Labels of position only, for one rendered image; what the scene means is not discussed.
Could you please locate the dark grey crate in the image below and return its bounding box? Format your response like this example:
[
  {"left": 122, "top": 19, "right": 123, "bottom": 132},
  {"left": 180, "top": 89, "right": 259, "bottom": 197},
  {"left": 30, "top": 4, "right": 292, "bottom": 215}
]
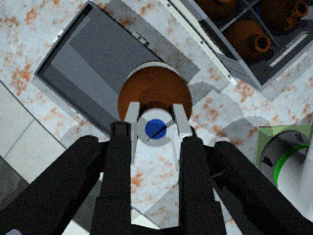
[{"left": 168, "top": 0, "right": 313, "bottom": 92}]

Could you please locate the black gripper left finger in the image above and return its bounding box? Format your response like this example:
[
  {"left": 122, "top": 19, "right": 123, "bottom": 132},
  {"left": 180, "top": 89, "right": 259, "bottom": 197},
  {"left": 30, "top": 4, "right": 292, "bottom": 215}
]
[{"left": 0, "top": 102, "right": 140, "bottom": 235}]

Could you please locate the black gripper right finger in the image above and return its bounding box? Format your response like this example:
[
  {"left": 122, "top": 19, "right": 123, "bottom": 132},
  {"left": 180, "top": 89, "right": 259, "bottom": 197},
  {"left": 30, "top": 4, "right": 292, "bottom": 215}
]
[{"left": 171, "top": 104, "right": 313, "bottom": 235}]

